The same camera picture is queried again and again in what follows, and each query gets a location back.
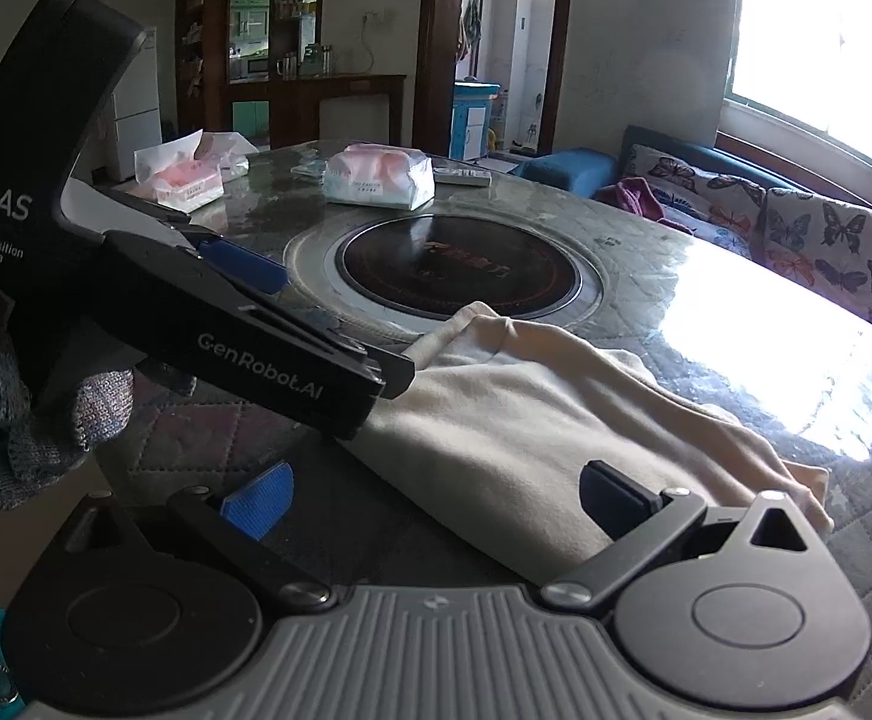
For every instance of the blue sofa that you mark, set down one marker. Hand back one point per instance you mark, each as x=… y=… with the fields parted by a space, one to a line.
x=563 y=169

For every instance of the dark wooden door frame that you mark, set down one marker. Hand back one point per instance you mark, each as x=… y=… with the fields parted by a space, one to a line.
x=436 y=45

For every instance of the window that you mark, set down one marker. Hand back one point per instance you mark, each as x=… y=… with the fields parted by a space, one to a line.
x=826 y=45

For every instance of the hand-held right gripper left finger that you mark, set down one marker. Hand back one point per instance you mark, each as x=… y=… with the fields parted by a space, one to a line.
x=259 y=501

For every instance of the sealed tissue pack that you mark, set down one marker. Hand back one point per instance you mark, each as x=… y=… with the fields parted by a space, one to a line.
x=379 y=178

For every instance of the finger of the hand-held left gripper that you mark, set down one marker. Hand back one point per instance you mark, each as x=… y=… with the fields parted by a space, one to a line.
x=394 y=371
x=244 y=266

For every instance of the pink cloth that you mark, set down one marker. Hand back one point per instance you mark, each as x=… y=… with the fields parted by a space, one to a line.
x=634 y=199

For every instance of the person's left hand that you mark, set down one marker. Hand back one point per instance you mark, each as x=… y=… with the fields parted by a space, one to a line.
x=0 y=457

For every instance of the flat butterfly print pillow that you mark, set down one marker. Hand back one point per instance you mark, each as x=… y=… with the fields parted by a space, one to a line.
x=698 y=195

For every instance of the white plastic bag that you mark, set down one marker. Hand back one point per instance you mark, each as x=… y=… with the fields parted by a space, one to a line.
x=229 y=152

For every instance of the grey remote control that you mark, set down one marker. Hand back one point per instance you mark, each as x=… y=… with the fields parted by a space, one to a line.
x=463 y=177

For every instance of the wooden display cabinet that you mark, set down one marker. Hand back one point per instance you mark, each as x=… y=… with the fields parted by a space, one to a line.
x=293 y=101

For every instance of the cream fleece garment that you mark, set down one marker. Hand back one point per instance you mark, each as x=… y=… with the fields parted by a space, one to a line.
x=526 y=420

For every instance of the hanging cloth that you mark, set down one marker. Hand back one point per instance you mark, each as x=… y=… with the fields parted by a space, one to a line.
x=472 y=26

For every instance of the blue cabinet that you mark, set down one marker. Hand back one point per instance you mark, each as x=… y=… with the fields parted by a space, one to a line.
x=475 y=120

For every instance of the round black induction cooktop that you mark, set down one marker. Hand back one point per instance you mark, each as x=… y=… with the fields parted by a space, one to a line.
x=458 y=266

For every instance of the opened pink tissue pack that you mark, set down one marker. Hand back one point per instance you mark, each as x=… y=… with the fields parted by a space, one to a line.
x=181 y=181

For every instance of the white refrigerator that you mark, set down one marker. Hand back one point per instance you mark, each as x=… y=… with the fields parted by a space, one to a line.
x=135 y=97

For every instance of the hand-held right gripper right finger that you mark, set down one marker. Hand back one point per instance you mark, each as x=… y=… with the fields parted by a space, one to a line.
x=610 y=495

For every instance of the upright butterfly print pillow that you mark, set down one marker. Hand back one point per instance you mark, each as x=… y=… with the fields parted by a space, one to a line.
x=826 y=244

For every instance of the small flat packet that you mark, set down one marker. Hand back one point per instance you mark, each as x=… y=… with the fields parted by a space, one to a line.
x=310 y=169

